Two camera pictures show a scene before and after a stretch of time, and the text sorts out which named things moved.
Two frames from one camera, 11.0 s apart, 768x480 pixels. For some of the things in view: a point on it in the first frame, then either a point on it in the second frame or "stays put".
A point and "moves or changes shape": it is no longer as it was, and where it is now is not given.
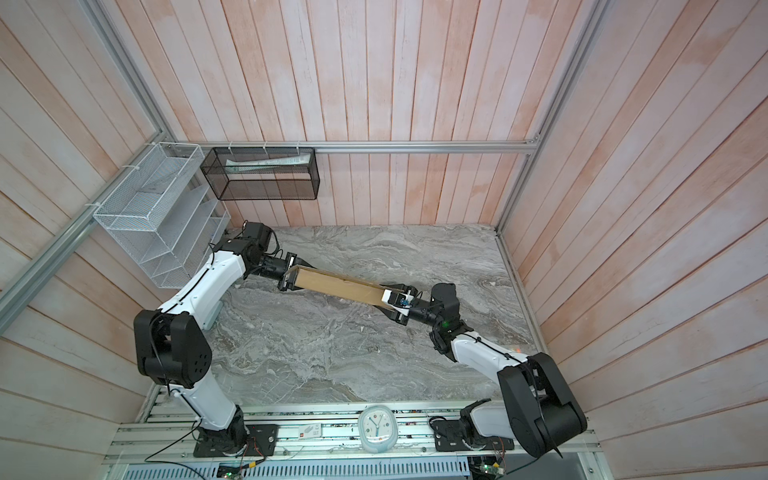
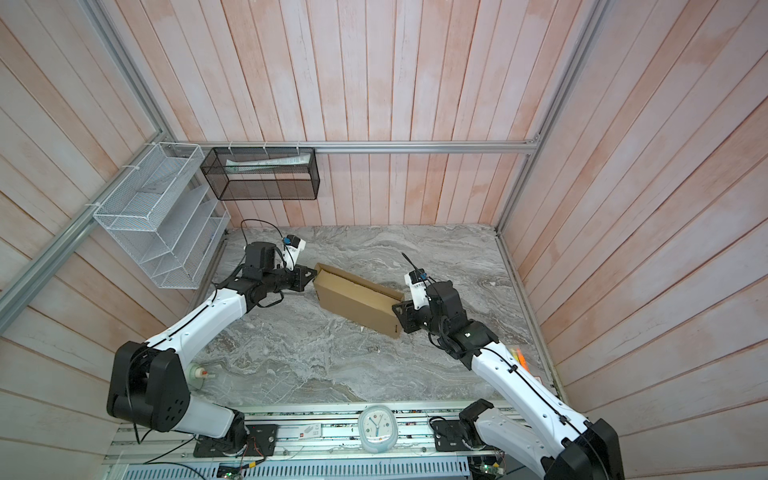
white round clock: (378, 428) stays put
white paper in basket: (254, 164) stays put
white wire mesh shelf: (165, 213) stays put
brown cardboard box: (327, 282) moves or changes shape
